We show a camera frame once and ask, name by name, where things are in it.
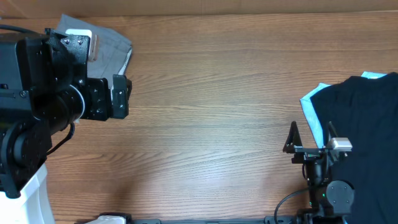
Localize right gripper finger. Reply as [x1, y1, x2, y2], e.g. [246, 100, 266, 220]
[282, 121, 303, 153]
[325, 121, 338, 148]

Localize grey shorts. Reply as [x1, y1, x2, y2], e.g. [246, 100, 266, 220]
[57, 14, 132, 88]

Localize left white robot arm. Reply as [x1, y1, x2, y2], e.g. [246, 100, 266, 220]
[1, 27, 132, 223]

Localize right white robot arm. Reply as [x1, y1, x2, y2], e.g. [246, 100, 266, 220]
[274, 121, 354, 224]

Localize black t-shirt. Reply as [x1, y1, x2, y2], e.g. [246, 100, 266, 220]
[310, 72, 398, 224]

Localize light blue garment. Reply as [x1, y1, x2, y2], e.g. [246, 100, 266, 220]
[300, 71, 388, 224]

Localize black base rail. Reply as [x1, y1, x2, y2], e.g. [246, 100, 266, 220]
[96, 208, 314, 224]

